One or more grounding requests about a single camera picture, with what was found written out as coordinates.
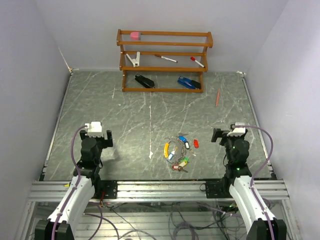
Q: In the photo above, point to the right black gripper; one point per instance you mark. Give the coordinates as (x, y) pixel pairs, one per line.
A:
(218, 133)

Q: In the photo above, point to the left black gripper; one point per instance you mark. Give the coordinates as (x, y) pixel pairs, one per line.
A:
(105, 143)

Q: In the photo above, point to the black key tag key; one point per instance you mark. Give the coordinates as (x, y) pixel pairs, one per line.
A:
(187, 145)

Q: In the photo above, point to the yellow keyring with keys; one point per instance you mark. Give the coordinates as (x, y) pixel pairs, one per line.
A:
(175, 153)

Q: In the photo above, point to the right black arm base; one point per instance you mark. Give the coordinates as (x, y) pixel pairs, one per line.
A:
(214, 189)

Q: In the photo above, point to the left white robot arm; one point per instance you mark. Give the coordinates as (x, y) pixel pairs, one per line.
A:
(85, 151)

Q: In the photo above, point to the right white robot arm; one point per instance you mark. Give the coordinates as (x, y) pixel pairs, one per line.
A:
(238, 181)

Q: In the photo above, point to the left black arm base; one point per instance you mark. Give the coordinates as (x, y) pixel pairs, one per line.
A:
(108, 190)

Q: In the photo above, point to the red key tag key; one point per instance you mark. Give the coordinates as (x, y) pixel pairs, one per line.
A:
(196, 143)

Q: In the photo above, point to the blue key tag upper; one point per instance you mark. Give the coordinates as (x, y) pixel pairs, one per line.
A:
(182, 138)

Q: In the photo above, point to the orange pencil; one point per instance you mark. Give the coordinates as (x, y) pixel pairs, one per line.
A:
(217, 97)

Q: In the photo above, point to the blue stapler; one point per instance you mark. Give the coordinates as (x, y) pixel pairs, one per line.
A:
(188, 83)

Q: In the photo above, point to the black stapler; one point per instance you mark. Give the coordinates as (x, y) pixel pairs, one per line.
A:
(144, 81)

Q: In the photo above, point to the white clip tool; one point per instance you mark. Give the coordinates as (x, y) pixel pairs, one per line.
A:
(134, 61)

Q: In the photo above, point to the red cap marker right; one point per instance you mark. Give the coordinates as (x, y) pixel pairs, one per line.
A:
(196, 61)

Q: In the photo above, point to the red cap marker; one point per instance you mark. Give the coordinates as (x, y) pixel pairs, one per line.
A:
(165, 58)
(196, 61)

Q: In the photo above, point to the wooden three-tier shelf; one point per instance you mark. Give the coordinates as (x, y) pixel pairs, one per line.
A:
(176, 45)

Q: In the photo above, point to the red cap marker left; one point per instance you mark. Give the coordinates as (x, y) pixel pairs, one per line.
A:
(165, 58)

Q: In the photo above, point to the pink eraser block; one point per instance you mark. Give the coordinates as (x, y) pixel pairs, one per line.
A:
(135, 35)

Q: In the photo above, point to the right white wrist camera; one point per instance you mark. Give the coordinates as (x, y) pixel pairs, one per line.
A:
(237, 130)

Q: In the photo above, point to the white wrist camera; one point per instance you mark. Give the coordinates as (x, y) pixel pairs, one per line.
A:
(237, 130)
(94, 129)

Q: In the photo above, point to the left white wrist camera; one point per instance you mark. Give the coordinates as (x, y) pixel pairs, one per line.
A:
(94, 129)

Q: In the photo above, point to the aluminium frame rail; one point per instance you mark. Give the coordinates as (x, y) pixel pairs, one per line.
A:
(156, 191)

